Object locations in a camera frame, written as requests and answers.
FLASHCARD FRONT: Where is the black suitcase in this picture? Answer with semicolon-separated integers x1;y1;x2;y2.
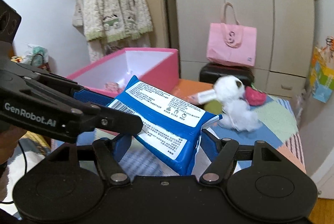
199;63;254;86

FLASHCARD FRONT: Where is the blue wet wipes pack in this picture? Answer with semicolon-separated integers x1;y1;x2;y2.
108;76;223;176

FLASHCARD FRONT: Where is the person's left hand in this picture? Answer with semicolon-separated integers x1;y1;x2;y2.
0;126;27;164

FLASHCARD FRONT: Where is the beige wardrobe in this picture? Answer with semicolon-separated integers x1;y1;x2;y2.
176;0;314;97

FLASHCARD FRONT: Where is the patchwork table cloth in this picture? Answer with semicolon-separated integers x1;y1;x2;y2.
50;78;307;178

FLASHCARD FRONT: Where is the colourful paper gift bag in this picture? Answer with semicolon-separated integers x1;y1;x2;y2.
309;36;334;103

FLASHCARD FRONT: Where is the beige canvas tote bag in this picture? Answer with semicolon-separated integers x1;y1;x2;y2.
72;0;83;28

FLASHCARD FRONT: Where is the black cable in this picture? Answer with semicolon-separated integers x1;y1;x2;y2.
0;140;28;205

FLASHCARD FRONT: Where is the pink tote bag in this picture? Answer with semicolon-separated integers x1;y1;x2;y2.
206;2;257;67

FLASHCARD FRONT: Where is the cream fleece hanging jacket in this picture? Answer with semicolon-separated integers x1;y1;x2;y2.
82;0;153;63

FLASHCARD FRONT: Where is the pink strawberry plush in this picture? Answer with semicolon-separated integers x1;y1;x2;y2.
245;86;267;106

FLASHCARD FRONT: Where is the pink storage box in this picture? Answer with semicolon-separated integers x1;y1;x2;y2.
67;47;179;97

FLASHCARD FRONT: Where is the white plush cat toy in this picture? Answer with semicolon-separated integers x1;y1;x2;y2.
213;75;262;132

